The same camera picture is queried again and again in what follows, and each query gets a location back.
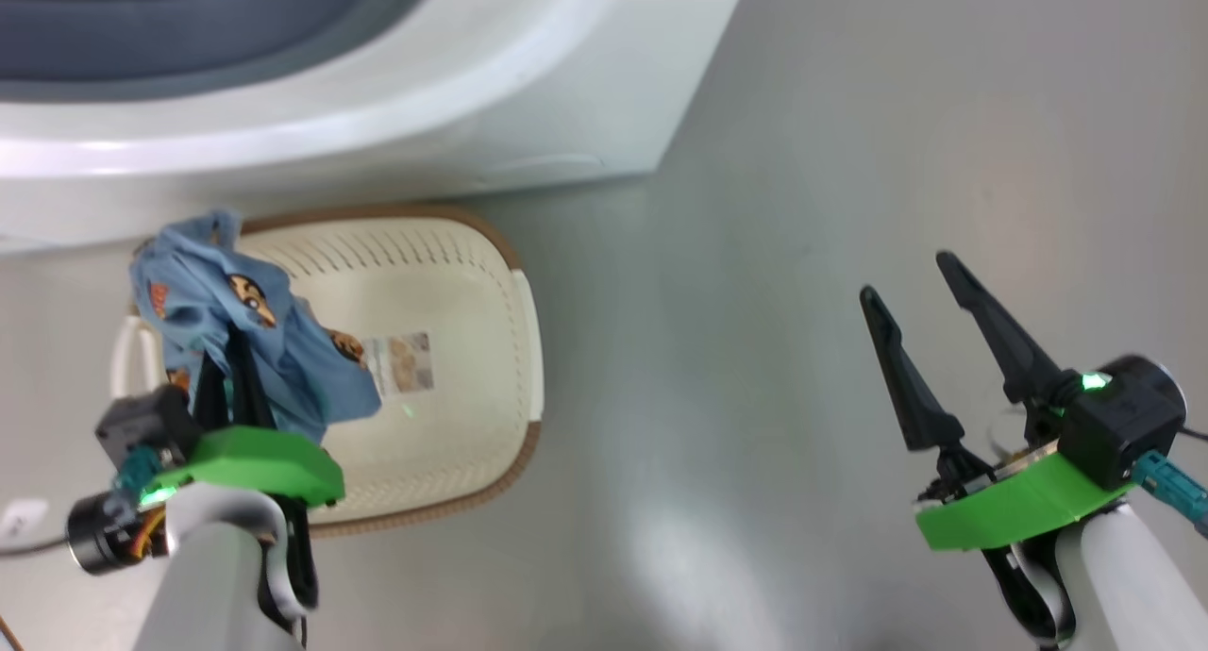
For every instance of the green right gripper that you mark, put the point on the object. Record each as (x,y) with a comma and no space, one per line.
(1019,505)

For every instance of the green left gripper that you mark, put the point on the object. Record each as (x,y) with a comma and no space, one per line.
(255,462)

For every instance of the blue garment with orange print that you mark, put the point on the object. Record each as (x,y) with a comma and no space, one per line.
(217,302)

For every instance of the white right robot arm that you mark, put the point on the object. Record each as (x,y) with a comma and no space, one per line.
(1123,585)

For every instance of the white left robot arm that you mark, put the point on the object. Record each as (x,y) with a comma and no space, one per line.
(217,585)

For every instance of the product label in basket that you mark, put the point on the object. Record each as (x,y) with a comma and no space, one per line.
(406,363)

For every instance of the cream perforated laundry basket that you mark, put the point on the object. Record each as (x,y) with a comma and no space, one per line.
(453,349)

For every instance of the grey rubber door seal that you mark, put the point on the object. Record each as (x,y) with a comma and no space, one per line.
(189,38)

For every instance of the white front-load washing machine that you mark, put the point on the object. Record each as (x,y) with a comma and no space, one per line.
(472,94)

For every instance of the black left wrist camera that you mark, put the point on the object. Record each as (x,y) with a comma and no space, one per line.
(146,425)

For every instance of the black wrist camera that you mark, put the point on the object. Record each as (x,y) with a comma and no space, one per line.
(146,425)
(1123,420)

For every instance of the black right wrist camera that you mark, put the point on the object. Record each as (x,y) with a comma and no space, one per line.
(1123,420)

